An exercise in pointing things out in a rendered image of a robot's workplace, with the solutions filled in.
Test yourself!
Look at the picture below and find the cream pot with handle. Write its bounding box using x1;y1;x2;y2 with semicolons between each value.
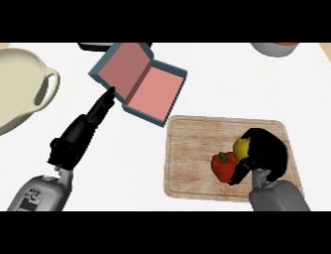
0;48;62;144

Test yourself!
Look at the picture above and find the red bell pepper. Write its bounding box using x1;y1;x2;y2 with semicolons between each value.
212;151;241;184

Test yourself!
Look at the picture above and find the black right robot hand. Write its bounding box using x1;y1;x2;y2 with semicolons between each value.
229;127;290;187

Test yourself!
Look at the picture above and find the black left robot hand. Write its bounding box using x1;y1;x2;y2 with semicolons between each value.
48;86;117;172

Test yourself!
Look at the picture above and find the wooden cutting board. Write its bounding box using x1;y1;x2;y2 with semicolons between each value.
163;114;305;202

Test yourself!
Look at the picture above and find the grey cup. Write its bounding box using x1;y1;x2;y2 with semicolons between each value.
248;43;300;59

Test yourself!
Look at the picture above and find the yellow lemon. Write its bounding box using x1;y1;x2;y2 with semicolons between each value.
234;137;251;162

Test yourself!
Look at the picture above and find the teal and pink open box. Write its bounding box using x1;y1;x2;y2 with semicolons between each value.
88;43;189;128

